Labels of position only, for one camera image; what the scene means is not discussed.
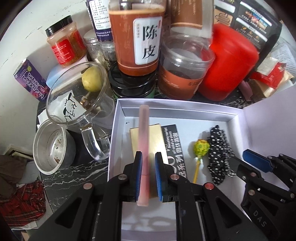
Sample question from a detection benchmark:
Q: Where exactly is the black lip gloss box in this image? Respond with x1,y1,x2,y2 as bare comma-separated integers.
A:
161,125,187,178

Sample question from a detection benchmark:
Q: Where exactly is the pink stick tube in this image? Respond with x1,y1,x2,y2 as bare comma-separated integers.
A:
137,105,149,206

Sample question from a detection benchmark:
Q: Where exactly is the gold rectangular box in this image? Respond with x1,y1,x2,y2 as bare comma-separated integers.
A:
129,124,169,202

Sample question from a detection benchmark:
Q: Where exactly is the black polka dot scrunchie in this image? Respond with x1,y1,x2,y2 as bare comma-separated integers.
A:
207,125,227,185

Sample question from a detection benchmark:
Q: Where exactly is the black white gingham scrunchie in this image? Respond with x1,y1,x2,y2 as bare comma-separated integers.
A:
220,130,236,178

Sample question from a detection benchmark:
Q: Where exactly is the small steel bowl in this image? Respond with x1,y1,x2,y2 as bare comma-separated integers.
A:
33,120,76,175

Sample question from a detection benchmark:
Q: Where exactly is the glass mug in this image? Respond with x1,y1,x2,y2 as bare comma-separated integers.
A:
46,62,115,161

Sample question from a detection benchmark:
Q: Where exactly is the white tissue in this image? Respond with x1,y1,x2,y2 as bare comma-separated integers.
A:
37,109,49,128

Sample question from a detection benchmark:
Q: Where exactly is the red canister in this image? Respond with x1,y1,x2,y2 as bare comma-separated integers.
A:
198,24,259,101

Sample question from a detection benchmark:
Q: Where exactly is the short clear jar orange label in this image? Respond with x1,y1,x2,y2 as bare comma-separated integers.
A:
158,35,215,100

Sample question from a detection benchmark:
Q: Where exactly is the red plaid cloth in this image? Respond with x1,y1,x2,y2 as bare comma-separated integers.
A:
1,180,46,227

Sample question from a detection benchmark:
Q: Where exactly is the blue sponge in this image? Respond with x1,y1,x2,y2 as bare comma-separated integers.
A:
46,65,71,89

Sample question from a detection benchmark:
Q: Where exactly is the brown cloth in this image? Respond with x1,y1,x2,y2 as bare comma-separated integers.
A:
0,155,28,198

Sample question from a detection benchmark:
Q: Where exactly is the orange peel labelled jar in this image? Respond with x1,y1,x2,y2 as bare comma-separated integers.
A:
108,1,167,76

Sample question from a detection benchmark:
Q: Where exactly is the black snack pouch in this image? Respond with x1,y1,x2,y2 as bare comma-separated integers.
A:
214,1,282,52

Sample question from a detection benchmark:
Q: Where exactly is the black lid sauce jar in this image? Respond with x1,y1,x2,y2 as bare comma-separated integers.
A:
45,15,87,67

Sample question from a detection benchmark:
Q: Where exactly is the purple drink can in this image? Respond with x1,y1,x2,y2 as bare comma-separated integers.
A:
14,58,50,102

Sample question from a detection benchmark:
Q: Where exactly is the brown label tall jar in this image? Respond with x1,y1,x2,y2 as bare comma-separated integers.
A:
170,0,214,39

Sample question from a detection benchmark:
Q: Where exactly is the purple label jar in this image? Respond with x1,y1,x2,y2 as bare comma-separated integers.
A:
86,0,113,42

